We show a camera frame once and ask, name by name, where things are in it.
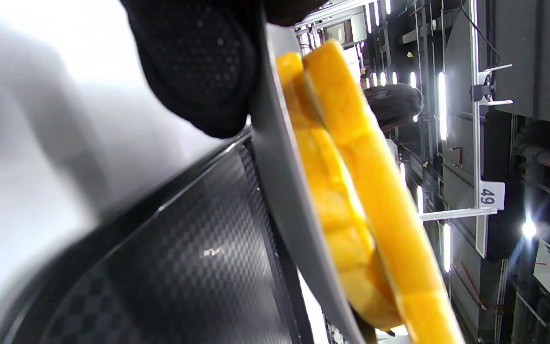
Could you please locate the person's left hand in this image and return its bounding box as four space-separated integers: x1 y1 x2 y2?
120 0 328 140

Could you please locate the grey metal plate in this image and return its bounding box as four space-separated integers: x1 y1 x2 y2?
250 23 367 344

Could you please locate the black food tray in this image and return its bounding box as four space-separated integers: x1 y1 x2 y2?
0 129 315 344

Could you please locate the toast slice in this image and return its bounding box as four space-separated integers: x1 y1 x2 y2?
303 40 467 344
275 52 403 331

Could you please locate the white hanging sign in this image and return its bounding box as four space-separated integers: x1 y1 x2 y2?
477 180 506 211

